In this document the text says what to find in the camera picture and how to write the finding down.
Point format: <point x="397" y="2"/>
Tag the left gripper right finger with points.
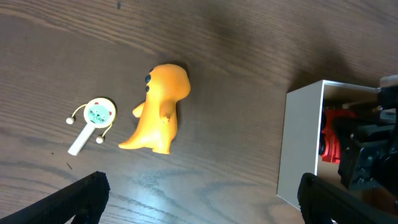
<point x="323" y="203"/>

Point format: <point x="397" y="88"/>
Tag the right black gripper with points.
<point x="369" y="144"/>

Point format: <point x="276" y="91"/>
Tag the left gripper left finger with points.
<point x="81" y="202"/>

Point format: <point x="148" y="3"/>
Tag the red toy car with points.
<point x="329" y="145"/>

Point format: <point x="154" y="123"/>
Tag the white cardboard box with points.
<point x="302" y="123"/>

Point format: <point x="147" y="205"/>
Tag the small rattle drum toy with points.
<point x="99" y="113"/>

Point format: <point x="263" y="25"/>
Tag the orange dinosaur toy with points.
<point x="166" y="85"/>

